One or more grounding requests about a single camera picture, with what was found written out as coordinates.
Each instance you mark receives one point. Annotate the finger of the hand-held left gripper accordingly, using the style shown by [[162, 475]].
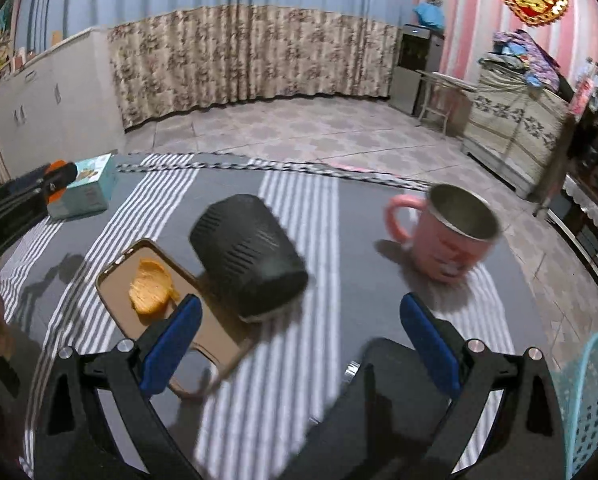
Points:
[[34, 187]]

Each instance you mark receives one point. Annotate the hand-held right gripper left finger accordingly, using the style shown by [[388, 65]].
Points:
[[174, 345]]

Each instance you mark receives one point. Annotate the blue floral curtain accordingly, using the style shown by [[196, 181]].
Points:
[[229, 50]]

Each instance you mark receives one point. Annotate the black ribbed cup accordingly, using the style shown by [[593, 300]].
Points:
[[249, 255]]

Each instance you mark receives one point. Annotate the dark water dispenser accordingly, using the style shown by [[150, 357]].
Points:
[[414, 70]]

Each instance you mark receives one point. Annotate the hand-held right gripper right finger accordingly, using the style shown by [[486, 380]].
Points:
[[429, 345]]

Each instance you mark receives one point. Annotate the small folding table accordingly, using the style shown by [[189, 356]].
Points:
[[444, 80]]

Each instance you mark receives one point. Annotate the white lace cabinet cover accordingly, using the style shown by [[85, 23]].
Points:
[[596, 205]]

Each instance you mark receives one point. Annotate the light blue plastic basket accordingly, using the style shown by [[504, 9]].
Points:
[[589, 395]]

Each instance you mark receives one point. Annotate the white wall cabinet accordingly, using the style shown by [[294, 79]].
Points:
[[54, 100]]

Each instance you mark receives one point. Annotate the brown phone case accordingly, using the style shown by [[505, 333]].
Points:
[[124, 285]]

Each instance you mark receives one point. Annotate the light blue cardboard box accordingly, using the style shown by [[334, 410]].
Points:
[[91, 185]]

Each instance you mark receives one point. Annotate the orange cracker snack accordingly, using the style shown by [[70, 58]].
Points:
[[151, 290]]

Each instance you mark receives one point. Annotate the floral fabric wardrobe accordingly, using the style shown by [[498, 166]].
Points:
[[514, 120]]

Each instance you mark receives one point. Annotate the pile of colourful clothes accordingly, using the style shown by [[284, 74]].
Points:
[[524, 55]]

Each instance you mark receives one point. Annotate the pink metal mug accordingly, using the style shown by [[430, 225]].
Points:
[[434, 250]]

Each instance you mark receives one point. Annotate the blue cloth bundle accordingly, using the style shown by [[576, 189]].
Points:
[[429, 16]]

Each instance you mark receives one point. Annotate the low dark cabinet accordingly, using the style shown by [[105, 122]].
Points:
[[594, 240]]

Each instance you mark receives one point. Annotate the pink hanging bag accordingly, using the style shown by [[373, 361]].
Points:
[[585, 95]]

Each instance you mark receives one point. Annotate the grey striped tablecloth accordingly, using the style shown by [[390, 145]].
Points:
[[304, 210]]

